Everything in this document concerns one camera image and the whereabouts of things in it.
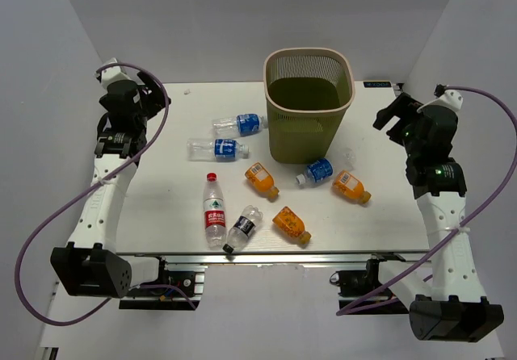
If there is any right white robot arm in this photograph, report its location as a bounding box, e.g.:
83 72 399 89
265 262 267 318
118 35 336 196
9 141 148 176
364 91 504 342

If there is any dark label crushed bottle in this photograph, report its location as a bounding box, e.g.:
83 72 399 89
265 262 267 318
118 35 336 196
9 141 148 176
222 205 263 254

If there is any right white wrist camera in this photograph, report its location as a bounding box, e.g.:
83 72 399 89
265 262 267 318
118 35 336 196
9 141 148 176
417 84 463 113

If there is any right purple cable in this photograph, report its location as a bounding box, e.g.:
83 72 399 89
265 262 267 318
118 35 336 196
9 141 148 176
335 86 517 316

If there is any orange juice bottle bottom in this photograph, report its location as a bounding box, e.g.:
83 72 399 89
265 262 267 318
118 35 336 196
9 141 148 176
272 207 312 245

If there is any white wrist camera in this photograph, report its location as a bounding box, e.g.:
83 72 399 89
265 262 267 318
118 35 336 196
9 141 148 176
417 84 463 113
95 65 131 90

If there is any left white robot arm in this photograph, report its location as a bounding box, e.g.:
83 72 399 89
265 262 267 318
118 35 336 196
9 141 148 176
50 71 171 298

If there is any right blue table label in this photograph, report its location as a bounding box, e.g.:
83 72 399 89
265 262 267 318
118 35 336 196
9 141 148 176
363 81 392 88

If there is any red label water bottle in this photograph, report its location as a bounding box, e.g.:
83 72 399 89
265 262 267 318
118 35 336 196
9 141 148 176
203 173 227 249

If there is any orange juice bottle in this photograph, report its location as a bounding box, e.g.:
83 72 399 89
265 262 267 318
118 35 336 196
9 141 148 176
245 162 280 200
332 170 372 205
272 207 312 245

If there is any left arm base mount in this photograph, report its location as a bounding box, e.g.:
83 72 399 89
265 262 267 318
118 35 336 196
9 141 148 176
119 257 205 311

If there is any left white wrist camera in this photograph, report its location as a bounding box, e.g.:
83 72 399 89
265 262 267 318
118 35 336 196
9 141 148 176
95 65 131 90

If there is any olive green mesh bin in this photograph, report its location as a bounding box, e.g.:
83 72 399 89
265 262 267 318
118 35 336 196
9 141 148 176
263 48 355 164

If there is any blue label water bottle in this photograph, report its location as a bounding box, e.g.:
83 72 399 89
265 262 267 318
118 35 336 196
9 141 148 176
187 138 250 162
212 114 268 139

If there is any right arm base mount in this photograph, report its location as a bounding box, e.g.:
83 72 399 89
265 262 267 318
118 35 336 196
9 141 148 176
329 253 408 315

